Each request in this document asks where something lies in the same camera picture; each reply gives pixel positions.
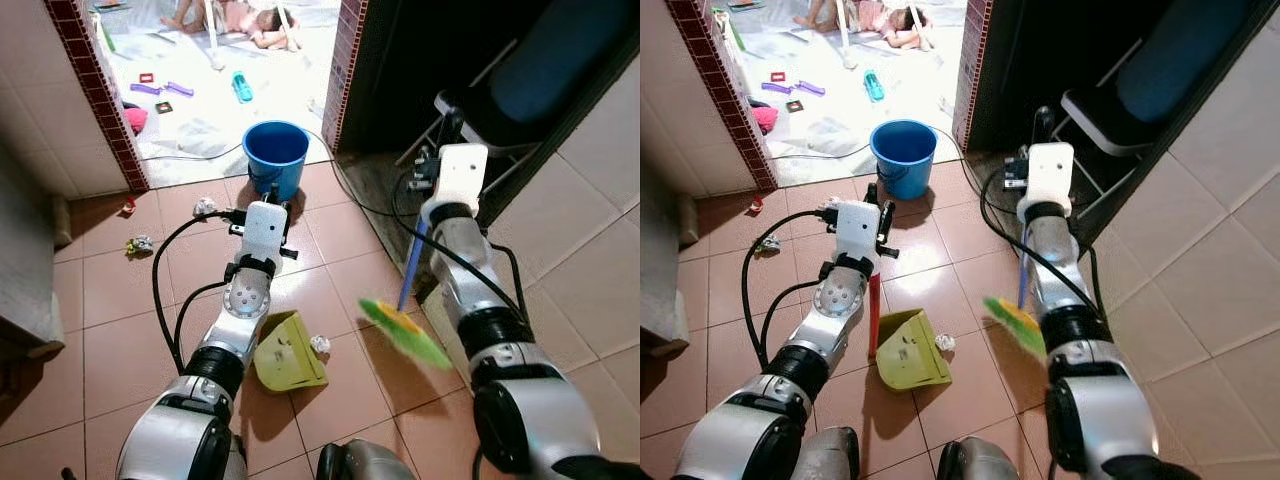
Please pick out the crumpled printed wrapper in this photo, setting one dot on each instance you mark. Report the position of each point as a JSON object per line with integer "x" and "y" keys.
{"x": 769, "y": 243}
{"x": 139, "y": 245}

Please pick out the white crumpled paper ball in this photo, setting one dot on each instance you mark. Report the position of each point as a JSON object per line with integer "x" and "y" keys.
{"x": 205, "y": 207}
{"x": 320, "y": 344}
{"x": 945, "y": 342}

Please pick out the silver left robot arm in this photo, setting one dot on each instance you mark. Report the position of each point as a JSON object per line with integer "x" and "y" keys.
{"x": 825, "y": 325}
{"x": 235, "y": 330}

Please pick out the blue plastic bucket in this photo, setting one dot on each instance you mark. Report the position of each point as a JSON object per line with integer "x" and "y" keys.
{"x": 903, "y": 150}
{"x": 275, "y": 150}

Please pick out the dark blue cushion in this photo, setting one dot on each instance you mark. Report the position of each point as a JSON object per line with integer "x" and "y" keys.
{"x": 550, "y": 70}
{"x": 1180, "y": 65}

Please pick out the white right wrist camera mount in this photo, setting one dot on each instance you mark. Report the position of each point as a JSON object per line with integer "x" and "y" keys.
{"x": 1050, "y": 178}
{"x": 462, "y": 178}

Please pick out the robot right leg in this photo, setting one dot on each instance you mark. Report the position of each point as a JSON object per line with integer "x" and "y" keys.
{"x": 975, "y": 462}
{"x": 365, "y": 462}

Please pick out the white floor sheet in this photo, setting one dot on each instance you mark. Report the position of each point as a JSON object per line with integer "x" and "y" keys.
{"x": 285, "y": 85}
{"x": 920, "y": 85}

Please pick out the white pole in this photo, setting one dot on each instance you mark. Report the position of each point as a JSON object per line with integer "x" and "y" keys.
{"x": 846, "y": 40}
{"x": 213, "y": 40}

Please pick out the grey cabinet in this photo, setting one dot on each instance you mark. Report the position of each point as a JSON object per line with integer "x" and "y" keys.
{"x": 660, "y": 270}
{"x": 25, "y": 260}

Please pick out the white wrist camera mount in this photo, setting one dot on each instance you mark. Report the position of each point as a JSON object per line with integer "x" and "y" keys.
{"x": 858, "y": 232}
{"x": 462, "y": 178}
{"x": 264, "y": 232}
{"x": 1050, "y": 178}

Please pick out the robot leg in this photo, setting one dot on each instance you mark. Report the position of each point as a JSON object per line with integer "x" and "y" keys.
{"x": 828, "y": 458}
{"x": 365, "y": 462}
{"x": 975, "y": 462}

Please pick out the pink cloth item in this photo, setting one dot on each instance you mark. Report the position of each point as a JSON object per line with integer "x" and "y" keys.
{"x": 134, "y": 120}
{"x": 765, "y": 119}

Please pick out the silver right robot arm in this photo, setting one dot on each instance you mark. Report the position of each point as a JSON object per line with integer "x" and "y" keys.
{"x": 1050, "y": 260}
{"x": 465, "y": 260}

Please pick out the grey folding chair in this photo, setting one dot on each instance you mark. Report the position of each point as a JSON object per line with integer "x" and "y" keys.
{"x": 480, "y": 125}
{"x": 1095, "y": 118}

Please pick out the purple toy piece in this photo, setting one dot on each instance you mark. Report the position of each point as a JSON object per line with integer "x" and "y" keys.
{"x": 145, "y": 88}
{"x": 180, "y": 89}
{"x": 776, "y": 87}
{"x": 811, "y": 88}

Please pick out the teal bottle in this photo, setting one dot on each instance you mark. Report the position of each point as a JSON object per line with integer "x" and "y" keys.
{"x": 242, "y": 87}
{"x": 874, "y": 85}

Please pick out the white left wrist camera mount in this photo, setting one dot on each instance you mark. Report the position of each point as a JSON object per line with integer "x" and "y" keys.
{"x": 264, "y": 232}
{"x": 858, "y": 232}

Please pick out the robot left leg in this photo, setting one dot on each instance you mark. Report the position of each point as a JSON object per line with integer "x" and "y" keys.
{"x": 828, "y": 458}

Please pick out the child lying down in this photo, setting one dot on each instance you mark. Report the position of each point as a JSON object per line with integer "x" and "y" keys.
{"x": 895, "y": 22}
{"x": 262, "y": 22}

